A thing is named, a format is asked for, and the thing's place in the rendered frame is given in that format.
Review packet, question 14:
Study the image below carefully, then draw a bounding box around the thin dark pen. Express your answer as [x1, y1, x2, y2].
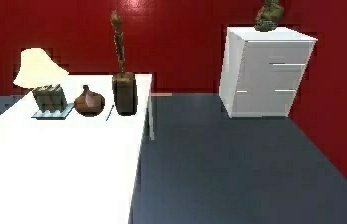
[105, 104, 115, 122]

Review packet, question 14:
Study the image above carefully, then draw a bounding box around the round brown vase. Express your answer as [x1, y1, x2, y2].
[73, 84, 106, 118]

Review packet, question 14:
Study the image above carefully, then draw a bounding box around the brown dried plant stem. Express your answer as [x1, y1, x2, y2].
[110, 9, 127, 75]

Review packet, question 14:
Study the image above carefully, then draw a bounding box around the white chest of drawers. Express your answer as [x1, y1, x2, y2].
[218, 26, 318, 118]

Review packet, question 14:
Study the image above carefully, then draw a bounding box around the white table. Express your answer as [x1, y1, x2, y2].
[0, 73, 156, 224]

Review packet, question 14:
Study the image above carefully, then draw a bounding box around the grey flat tray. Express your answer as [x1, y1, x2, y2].
[31, 102, 76, 120]

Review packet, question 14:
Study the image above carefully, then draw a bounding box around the row of brown books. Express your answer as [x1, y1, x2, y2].
[31, 83, 69, 113]

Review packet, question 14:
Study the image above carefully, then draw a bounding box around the cream lampshade table lamp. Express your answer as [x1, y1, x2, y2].
[12, 47, 70, 90]

